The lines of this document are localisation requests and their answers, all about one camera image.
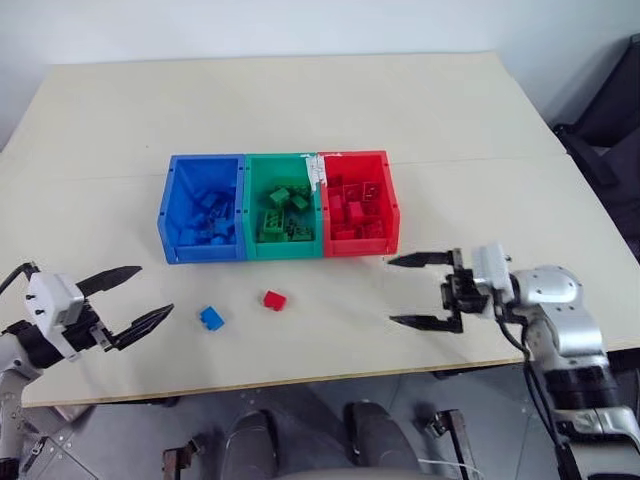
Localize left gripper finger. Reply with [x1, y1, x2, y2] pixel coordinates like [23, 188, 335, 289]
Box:
[101, 302, 176, 354]
[74, 265, 144, 298]

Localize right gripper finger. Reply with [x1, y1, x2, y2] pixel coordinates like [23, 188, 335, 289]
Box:
[389, 306, 466, 335]
[386, 247, 464, 274]

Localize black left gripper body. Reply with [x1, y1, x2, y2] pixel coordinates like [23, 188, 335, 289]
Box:
[62, 298, 114, 355]

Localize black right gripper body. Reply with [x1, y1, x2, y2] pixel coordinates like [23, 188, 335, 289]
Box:
[439, 268, 494, 317]

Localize red plastic bin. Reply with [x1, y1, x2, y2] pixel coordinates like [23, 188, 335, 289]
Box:
[317, 148, 403, 259]

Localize blue plastic bin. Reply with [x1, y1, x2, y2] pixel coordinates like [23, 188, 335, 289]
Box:
[156, 153, 248, 265]

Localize dark rounded shape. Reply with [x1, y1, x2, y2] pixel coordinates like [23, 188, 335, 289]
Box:
[344, 399, 422, 475]
[221, 409, 279, 480]

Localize white tape strip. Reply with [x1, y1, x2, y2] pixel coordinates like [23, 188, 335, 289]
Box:
[301, 154, 327, 195]

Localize green plastic bin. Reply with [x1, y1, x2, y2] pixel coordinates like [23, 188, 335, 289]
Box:
[243, 152, 325, 263]

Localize black chair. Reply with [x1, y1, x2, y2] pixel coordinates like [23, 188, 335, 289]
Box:
[551, 33, 640, 262]

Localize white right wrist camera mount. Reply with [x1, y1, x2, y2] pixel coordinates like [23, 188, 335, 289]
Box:
[470, 242, 514, 304]

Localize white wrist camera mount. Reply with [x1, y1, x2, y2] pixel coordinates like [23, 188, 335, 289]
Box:
[470, 242, 514, 304]
[24, 272, 85, 362]

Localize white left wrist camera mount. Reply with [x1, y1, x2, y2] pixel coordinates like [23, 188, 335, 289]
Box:
[24, 272, 85, 362]

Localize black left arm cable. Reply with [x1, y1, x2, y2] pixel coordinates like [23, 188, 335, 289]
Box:
[0, 261, 40, 297]

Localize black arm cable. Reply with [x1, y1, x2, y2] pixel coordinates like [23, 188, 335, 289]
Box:
[0, 261, 40, 297]
[494, 304, 584, 480]

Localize rusty metal table bracket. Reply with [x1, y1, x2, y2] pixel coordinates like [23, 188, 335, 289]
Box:
[161, 433, 210, 480]
[424, 408, 480, 480]

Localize grey metal base plate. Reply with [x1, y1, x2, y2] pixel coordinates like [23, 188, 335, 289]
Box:
[18, 433, 92, 480]

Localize thin white cable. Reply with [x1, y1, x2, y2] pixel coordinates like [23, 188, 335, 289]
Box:
[416, 457, 482, 472]

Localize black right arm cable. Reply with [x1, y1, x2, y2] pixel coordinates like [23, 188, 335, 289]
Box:
[494, 304, 584, 480]

